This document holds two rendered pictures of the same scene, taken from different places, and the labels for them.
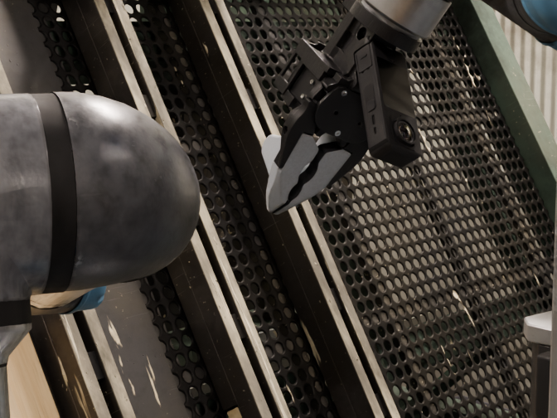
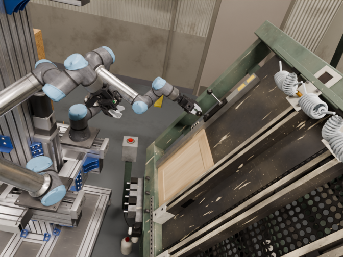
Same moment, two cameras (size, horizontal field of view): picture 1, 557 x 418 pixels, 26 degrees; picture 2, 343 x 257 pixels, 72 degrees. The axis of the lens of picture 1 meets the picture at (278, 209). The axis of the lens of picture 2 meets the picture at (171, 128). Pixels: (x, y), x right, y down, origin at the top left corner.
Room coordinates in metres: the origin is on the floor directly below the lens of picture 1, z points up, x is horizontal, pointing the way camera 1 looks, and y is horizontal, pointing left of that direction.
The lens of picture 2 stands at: (1.91, -0.56, 2.24)
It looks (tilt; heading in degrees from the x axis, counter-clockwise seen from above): 37 degrees down; 128
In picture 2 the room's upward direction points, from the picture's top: 12 degrees clockwise
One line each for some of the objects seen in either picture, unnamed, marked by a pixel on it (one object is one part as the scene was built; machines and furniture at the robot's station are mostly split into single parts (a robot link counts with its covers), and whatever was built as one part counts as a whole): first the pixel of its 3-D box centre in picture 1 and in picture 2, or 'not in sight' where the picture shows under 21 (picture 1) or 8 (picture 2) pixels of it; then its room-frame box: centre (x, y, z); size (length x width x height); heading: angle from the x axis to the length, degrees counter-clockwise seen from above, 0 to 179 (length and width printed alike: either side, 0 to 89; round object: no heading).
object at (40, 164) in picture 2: not in sight; (41, 171); (0.96, -0.34, 1.20); 0.13 x 0.12 x 0.14; 176
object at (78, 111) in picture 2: not in sight; (78, 116); (0.62, 0.04, 1.20); 0.13 x 0.12 x 0.14; 112
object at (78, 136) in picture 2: not in sight; (79, 129); (0.63, 0.04, 1.09); 0.15 x 0.15 x 0.10
